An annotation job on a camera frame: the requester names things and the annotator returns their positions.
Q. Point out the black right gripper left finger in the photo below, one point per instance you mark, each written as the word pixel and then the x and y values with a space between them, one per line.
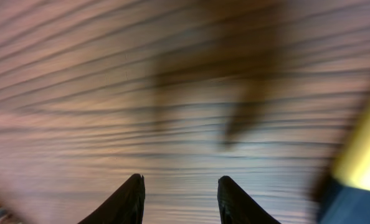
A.
pixel 124 206

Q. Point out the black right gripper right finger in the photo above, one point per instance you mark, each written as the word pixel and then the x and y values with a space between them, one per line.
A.
pixel 237 207

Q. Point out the yellow black battery tube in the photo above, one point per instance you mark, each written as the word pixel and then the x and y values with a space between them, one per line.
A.
pixel 347 196

